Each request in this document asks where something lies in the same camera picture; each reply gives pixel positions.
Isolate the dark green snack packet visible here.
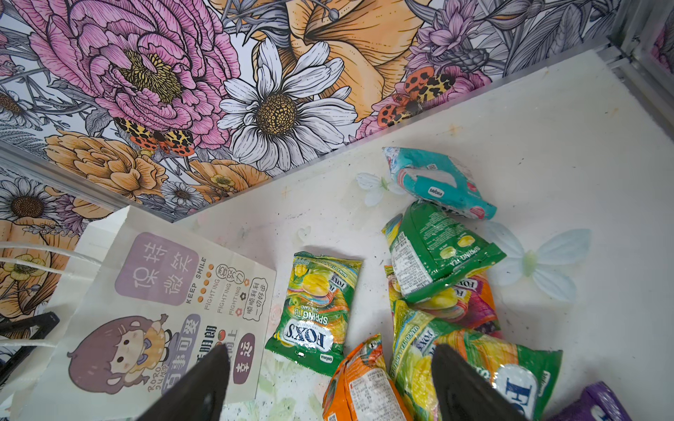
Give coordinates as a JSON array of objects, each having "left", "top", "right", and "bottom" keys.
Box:
[{"left": 382, "top": 202, "right": 507, "bottom": 303}]

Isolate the orange snack packet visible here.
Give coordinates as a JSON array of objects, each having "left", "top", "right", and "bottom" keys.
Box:
[{"left": 322, "top": 333, "right": 412, "bottom": 421}]

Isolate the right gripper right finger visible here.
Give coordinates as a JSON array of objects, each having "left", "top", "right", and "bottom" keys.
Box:
[{"left": 431, "top": 345, "right": 527, "bottom": 421}]

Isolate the purple snack packet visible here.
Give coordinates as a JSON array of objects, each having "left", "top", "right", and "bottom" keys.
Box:
[{"left": 550, "top": 382, "right": 632, "bottom": 421}]

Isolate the pink yellow Fox's candy bag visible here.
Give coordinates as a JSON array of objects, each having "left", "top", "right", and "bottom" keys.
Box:
[{"left": 407, "top": 275, "right": 503, "bottom": 339}]

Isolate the teal snack packet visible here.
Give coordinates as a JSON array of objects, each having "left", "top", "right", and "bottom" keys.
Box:
[{"left": 383, "top": 147, "right": 497, "bottom": 220}]

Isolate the yellow green Fox's candy bag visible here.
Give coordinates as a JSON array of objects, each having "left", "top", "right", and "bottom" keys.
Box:
[{"left": 390, "top": 299, "right": 563, "bottom": 420}]

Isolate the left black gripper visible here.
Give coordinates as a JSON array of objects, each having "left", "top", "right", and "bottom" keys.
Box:
[{"left": 1, "top": 312, "right": 60, "bottom": 385}]

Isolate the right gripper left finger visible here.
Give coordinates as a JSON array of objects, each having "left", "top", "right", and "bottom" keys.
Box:
[{"left": 137, "top": 346, "right": 231, "bottom": 421}]

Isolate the white printed paper bag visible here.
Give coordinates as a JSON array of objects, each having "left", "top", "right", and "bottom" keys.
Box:
[{"left": 3, "top": 207, "right": 276, "bottom": 420}]

